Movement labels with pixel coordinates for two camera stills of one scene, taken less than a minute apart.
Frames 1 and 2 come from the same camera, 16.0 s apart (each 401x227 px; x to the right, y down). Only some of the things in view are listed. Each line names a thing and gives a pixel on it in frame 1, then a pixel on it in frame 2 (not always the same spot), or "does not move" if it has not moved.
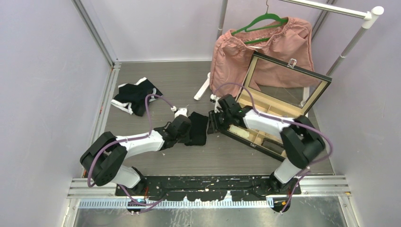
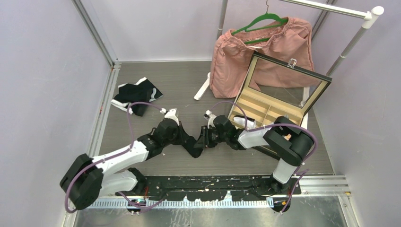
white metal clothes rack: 370,18 does not move
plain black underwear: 198,125 -> 188,142
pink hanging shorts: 288,40 does not move
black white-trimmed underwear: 131,97 does not move
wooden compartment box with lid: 277,87 does not move
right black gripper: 214,126 -> 205,141
